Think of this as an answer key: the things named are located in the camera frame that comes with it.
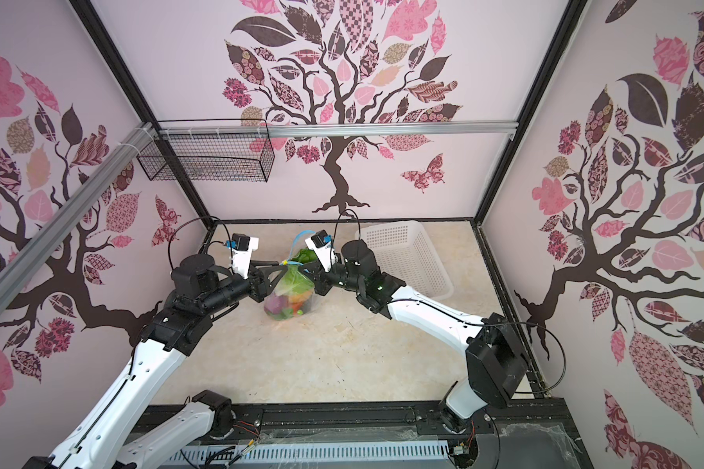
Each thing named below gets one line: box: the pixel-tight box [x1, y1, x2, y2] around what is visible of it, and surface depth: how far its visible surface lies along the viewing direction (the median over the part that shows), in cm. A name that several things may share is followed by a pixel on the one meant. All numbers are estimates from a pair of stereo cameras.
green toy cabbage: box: [274, 248, 318, 297], surface depth 74 cm
